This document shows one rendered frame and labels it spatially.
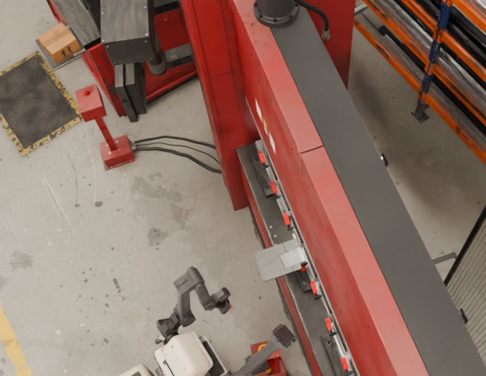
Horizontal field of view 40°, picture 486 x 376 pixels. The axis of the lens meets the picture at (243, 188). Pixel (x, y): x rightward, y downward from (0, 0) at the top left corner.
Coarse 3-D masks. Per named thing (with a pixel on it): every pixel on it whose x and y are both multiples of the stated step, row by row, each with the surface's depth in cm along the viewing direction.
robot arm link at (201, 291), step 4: (188, 268) 310; (192, 268) 310; (200, 284) 305; (204, 284) 307; (200, 288) 307; (204, 288) 310; (196, 292) 322; (200, 292) 321; (204, 292) 324; (208, 292) 328; (200, 296) 325; (204, 296) 328; (208, 296) 331; (200, 300) 332; (204, 300) 332; (208, 300) 334; (204, 304) 335; (208, 304) 337; (212, 304) 341; (204, 308) 339
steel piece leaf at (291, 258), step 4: (288, 252) 374; (292, 252) 374; (296, 252) 374; (280, 256) 374; (284, 256) 374; (288, 256) 373; (292, 256) 373; (296, 256) 373; (284, 260) 372; (288, 260) 372; (292, 260) 372; (296, 260) 372; (300, 260) 372; (284, 264) 371; (288, 264) 371; (292, 264) 371
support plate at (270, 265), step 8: (296, 240) 377; (272, 248) 376; (280, 248) 376; (288, 248) 376; (256, 256) 375; (264, 256) 375; (272, 256) 374; (264, 264) 373; (272, 264) 372; (280, 264) 372; (296, 264) 371; (264, 272) 370; (272, 272) 370; (280, 272) 370; (288, 272) 369; (264, 280) 368
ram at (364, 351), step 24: (240, 48) 333; (264, 96) 307; (288, 144) 283; (288, 168) 306; (288, 192) 333; (312, 216) 285; (312, 240) 307; (312, 264) 334; (336, 264) 266; (336, 288) 285; (336, 312) 308; (360, 312) 249; (360, 336) 267; (360, 360) 287
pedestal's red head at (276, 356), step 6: (258, 342) 375; (264, 342) 375; (252, 348) 374; (252, 354) 373; (276, 354) 371; (270, 360) 374; (276, 360) 373; (276, 366) 372; (282, 366) 375; (264, 372) 375; (276, 372) 371; (282, 372) 364
